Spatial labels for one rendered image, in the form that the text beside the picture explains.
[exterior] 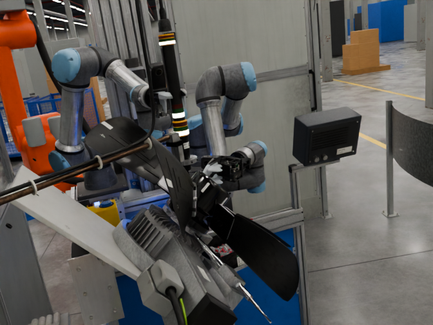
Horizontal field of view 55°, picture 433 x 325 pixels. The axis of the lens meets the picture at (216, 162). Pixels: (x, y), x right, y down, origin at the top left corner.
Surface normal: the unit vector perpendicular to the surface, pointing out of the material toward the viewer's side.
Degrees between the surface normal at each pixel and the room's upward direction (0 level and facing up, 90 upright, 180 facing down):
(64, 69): 83
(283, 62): 90
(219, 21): 91
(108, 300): 90
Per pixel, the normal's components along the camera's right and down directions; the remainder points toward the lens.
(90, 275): 0.31, 0.23
